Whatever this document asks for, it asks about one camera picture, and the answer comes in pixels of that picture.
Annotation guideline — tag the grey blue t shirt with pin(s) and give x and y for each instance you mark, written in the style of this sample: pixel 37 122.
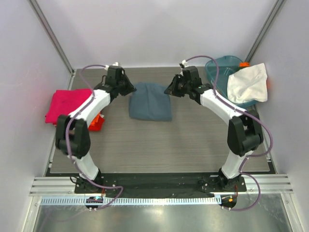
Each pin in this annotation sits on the grey blue t shirt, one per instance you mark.
pixel 150 103

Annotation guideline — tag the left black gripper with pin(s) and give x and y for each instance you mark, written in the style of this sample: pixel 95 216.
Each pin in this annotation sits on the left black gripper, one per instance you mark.
pixel 130 88

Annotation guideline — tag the aluminium frame post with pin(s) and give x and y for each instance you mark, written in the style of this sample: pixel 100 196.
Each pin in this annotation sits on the aluminium frame post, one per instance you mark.
pixel 270 19
pixel 49 31

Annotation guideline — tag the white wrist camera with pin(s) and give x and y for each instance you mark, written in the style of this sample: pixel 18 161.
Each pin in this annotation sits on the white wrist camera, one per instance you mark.
pixel 183 64
pixel 114 64

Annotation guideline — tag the teal plastic bin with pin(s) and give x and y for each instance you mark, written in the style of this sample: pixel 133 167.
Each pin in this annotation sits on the teal plastic bin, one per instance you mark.
pixel 228 65

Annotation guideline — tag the right aluminium frame post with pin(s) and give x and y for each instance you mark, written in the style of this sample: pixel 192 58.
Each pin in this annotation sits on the right aluminium frame post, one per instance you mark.
pixel 270 19

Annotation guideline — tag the folded orange t shirt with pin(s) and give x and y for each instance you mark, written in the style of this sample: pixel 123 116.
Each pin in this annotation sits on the folded orange t shirt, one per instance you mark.
pixel 97 119

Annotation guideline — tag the folded red t shirt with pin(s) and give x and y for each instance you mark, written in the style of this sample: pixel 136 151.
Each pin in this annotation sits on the folded red t shirt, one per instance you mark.
pixel 89 127

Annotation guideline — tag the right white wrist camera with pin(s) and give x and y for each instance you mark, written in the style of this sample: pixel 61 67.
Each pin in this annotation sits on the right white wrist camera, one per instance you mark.
pixel 183 64

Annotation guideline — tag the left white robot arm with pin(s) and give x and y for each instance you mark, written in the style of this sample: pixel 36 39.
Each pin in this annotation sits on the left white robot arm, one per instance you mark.
pixel 72 133

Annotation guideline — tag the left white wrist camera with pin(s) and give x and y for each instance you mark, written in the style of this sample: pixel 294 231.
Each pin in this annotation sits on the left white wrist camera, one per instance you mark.
pixel 114 64

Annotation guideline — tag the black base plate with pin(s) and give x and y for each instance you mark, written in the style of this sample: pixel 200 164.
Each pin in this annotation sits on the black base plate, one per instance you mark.
pixel 170 185

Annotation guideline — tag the slotted cable duct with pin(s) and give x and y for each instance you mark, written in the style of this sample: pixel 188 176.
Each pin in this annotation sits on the slotted cable duct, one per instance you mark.
pixel 98 201

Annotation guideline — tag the orange clamp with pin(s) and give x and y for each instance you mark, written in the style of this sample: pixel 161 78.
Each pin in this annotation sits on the orange clamp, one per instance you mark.
pixel 244 64

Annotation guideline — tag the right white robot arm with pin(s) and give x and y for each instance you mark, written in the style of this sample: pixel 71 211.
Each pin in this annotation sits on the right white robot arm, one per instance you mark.
pixel 244 134

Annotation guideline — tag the folded pink t shirt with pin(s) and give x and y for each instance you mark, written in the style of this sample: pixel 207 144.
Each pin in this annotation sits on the folded pink t shirt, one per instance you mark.
pixel 64 102

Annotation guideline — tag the white t shirt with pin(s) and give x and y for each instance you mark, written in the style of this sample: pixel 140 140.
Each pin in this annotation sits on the white t shirt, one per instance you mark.
pixel 248 84

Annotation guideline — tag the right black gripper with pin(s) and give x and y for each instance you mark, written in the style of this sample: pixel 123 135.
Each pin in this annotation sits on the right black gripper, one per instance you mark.
pixel 177 84

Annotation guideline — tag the left aluminium frame post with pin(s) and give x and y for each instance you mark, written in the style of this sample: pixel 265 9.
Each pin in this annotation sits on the left aluminium frame post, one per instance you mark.
pixel 49 31

